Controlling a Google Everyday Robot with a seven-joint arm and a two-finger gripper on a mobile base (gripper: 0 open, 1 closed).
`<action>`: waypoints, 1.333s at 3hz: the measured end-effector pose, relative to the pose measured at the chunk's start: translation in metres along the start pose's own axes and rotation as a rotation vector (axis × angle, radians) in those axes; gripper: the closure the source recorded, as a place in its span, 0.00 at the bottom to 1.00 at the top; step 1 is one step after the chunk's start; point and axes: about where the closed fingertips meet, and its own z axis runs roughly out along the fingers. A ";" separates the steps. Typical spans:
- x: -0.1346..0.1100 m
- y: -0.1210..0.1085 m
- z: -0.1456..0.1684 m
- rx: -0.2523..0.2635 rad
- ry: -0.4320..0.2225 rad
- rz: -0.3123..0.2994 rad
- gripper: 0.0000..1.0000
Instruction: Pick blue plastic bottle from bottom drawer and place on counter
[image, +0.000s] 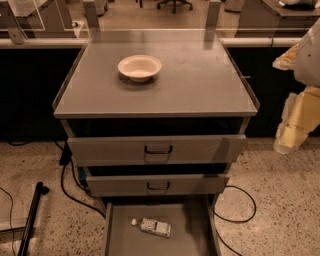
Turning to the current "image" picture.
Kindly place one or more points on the black metal bar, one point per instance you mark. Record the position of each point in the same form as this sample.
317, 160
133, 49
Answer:
40, 190

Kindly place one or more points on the black drawer handle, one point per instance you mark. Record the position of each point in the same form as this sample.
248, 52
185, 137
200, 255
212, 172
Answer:
153, 151
158, 187

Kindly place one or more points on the bottom grey drawer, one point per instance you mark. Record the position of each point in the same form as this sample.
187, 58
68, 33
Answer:
192, 230

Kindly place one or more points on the middle grey drawer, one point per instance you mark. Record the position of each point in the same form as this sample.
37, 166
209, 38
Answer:
114, 186

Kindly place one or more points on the white bowl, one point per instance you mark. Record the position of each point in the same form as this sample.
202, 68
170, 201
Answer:
140, 68

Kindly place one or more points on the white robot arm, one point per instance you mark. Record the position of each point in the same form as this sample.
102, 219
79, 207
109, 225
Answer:
307, 66

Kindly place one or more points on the top grey drawer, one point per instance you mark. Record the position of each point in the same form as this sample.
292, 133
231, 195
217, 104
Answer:
120, 151

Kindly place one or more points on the black office chair base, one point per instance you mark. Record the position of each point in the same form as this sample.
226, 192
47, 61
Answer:
175, 4

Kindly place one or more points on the black middle drawer handle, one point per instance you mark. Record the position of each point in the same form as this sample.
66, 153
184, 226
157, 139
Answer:
158, 187

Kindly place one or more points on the white horizontal rail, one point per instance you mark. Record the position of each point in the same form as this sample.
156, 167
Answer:
80, 42

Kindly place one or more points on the black top drawer handle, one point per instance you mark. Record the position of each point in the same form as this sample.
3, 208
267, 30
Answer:
153, 151

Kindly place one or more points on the grey drawer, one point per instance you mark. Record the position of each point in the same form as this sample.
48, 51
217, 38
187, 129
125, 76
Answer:
114, 186
192, 230
120, 151

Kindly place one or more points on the grey drawer cabinet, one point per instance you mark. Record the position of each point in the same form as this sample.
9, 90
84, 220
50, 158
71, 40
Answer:
197, 92

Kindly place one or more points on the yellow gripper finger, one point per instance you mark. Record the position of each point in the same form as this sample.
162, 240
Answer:
287, 60
300, 116

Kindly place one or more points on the clear plastic bottle white cap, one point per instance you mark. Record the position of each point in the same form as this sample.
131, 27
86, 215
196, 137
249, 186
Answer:
152, 226

